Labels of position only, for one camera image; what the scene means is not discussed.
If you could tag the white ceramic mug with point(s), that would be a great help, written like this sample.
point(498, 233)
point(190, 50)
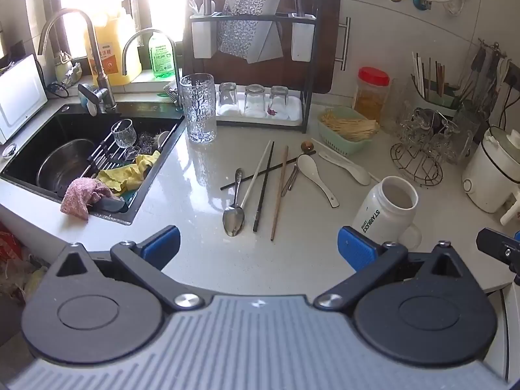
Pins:
point(378, 219)

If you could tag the clear wine glass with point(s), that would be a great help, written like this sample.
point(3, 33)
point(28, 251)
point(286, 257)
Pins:
point(124, 134)

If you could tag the clear glass pitcher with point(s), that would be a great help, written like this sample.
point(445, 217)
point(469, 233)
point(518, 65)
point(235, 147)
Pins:
point(471, 134)

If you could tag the dark wall outlet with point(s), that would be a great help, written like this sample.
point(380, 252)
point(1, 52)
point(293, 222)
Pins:
point(510, 80)

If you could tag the white box appliance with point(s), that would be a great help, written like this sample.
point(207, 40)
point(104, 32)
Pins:
point(20, 97)

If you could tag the large metal spoon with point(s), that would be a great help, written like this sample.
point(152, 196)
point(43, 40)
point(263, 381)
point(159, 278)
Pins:
point(233, 219)

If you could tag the brown wooden spoon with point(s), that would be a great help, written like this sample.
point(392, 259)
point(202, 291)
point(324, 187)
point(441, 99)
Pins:
point(306, 147)

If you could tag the black chopstick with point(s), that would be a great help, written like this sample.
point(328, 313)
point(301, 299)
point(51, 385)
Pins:
point(231, 185)
point(264, 187)

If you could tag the steel wool scrubber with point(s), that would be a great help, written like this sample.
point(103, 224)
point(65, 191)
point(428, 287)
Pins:
point(148, 142)

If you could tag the white electric cooker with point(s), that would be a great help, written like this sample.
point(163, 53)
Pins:
point(487, 170)

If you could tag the pale green chopstick holder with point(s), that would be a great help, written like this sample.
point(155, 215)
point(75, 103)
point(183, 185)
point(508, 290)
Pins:
point(440, 103)

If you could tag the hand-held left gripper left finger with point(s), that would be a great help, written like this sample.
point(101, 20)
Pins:
point(162, 245)

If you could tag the small upturned glass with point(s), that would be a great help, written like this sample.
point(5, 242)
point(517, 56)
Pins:
point(254, 98)
point(228, 97)
point(279, 99)

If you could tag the clear glass jar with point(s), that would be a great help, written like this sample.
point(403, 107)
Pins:
point(400, 105)

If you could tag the black metal kitchen rack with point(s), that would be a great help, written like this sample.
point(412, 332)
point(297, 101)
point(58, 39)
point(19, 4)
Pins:
point(252, 17)

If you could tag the pink dish cloth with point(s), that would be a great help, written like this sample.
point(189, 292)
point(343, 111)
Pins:
point(81, 197)

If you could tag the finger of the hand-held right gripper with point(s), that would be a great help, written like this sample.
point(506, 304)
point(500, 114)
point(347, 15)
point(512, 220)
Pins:
point(497, 248)

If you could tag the red lid plastic jar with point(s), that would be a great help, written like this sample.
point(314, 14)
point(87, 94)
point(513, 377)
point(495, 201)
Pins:
point(369, 97)

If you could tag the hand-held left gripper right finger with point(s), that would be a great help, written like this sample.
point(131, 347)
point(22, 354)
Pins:
point(357, 250)

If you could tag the brown wooden cutting board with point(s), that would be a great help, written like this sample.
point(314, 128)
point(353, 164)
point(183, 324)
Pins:
point(323, 48)

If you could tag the steel sink drain rack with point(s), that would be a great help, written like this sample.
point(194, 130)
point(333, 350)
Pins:
point(103, 150)

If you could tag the white rice paddle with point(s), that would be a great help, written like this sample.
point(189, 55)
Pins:
point(353, 172)

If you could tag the steel sink knob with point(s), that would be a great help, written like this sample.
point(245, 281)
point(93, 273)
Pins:
point(9, 149)

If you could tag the thick white chopstick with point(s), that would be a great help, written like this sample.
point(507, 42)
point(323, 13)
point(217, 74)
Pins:
point(256, 174)

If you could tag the yellow detergent bottle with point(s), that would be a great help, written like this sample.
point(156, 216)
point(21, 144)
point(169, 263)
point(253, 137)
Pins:
point(113, 61)

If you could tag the yellow dish cloth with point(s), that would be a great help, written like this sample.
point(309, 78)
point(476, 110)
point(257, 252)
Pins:
point(122, 174)

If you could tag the white utensil holder box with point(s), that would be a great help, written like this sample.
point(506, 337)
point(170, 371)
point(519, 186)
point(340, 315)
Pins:
point(302, 42)
point(203, 38)

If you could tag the small metal spoon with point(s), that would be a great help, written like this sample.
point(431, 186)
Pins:
point(289, 180)

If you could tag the black kitchen sink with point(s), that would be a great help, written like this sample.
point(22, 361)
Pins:
point(53, 130)

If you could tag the patterned steel cutting board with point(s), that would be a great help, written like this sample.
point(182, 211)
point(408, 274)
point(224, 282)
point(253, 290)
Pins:
point(239, 28)

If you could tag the slim steel faucet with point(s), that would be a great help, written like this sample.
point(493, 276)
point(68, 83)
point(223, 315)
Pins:
point(174, 61)

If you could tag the crumpled plastic bag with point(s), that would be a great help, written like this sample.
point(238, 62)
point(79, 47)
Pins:
point(67, 71)

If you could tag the set of clear glass cups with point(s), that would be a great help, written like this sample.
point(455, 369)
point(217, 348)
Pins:
point(422, 126)

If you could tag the tall steel faucet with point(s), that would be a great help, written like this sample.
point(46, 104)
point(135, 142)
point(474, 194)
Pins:
point(99, 73)

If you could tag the wooden chopstick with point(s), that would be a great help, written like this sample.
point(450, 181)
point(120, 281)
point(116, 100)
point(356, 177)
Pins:
point(280, 191)

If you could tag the green dish soap bottle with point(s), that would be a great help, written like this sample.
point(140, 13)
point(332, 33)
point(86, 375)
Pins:
point(162, 59)

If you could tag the pale green plastic basket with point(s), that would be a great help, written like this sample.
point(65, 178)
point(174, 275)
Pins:
point(337, 140)

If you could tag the white drip tray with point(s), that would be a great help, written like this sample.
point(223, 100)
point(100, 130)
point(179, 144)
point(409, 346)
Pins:
point(294, 109)

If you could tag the row of hanging utensils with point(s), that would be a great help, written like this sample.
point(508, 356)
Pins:
point(481, 69)

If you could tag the trash bag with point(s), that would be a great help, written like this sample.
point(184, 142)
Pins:
point(16, 260)

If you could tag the bundle of dry noodles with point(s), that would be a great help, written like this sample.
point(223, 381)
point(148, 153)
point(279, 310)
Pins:
point(353, 126)

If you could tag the steel pot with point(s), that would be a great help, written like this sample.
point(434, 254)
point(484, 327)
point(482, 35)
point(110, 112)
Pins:
point(61, 162)

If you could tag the white ceramic soup spoon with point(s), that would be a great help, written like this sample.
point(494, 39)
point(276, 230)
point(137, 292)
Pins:
point(308, 166)

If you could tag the tall textured drinking glass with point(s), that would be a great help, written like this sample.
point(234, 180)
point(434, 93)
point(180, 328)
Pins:
point(198, 109)

